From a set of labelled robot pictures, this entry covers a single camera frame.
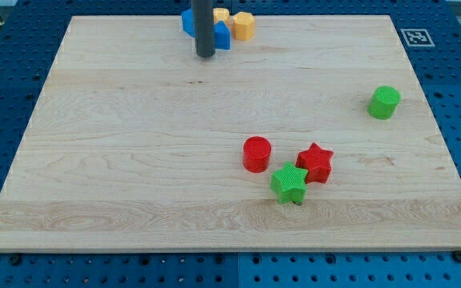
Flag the light wooden board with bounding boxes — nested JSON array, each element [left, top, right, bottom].
[[0, 15, 461, 254]]

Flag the red cylinder block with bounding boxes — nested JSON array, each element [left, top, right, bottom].
[[243, 136, 272, 173]]

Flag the green star block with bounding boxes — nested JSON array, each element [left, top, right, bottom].
[[270, 162, 308, 204]]

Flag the red star block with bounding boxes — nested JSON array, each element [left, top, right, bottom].
[[295, 142, 334, 184]]

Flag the blue pentagon block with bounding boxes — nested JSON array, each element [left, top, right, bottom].
[[214, 21, 231, 50]]

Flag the yellow hexagon block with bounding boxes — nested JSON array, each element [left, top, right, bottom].
[[233, 11, 255, 41]]

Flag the yellow block behind rod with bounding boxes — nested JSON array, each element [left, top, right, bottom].
[[213, 7, 231, 25]]

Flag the blue block left of rod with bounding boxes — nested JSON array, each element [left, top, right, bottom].
[[181, 8, 195, 38]]

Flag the green cylinder block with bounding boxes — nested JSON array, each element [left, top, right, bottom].
[[367, 86, 401, 120]]

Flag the white fiducial marker tag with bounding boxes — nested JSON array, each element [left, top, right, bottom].
[[401, 28, 435, 47]]

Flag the black bolt on base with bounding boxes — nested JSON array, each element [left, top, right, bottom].
[[452, 250, 461, 263]]

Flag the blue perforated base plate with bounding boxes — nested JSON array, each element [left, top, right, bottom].
[[0, 0, 461, 287]]

